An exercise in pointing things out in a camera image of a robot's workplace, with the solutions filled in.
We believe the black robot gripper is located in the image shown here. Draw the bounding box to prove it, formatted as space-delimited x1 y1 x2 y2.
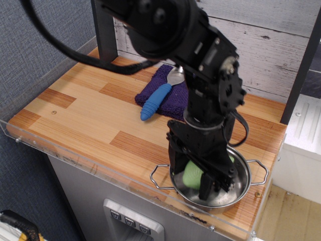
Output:
167 120 237 200

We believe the green plastic lime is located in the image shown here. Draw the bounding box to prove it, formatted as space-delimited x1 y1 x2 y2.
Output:
182 155 235 191

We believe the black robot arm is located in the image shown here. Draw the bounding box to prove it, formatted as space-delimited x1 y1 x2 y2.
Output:
99 1 246 200

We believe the purple folded rag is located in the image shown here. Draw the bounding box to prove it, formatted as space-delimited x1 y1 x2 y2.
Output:
134 63 189 121

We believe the stainless steel pot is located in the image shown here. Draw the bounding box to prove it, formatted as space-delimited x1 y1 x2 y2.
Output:
150 147 269 214

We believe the silver dispenser button panel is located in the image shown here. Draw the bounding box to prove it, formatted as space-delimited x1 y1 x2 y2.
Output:
103 198 165 240

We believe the white toy sink counter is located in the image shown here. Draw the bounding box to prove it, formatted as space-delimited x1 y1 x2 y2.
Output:
271 94 320 203

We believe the grey toy fridge cabinet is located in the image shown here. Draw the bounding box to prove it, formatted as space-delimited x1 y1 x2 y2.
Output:
49 156 247 240

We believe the clear acrylic guard rail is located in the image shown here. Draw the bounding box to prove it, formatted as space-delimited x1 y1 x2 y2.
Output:
0 35 287 241

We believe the blue handled metal spoon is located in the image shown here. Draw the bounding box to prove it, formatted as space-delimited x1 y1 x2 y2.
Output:
139 65 185 122

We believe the dark right vertical post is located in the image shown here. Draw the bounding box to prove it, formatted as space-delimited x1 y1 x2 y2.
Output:
280 9 320 125

